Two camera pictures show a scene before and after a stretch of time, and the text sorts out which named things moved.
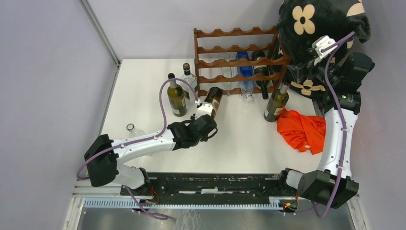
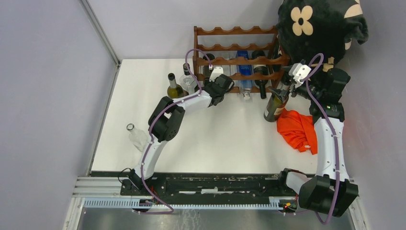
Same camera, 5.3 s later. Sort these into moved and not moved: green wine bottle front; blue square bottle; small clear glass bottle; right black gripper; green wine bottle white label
Moved: green wine bottle front; right black gripper
Not moved: green wine bottle white label; small clear glass bottle; blue square bottle
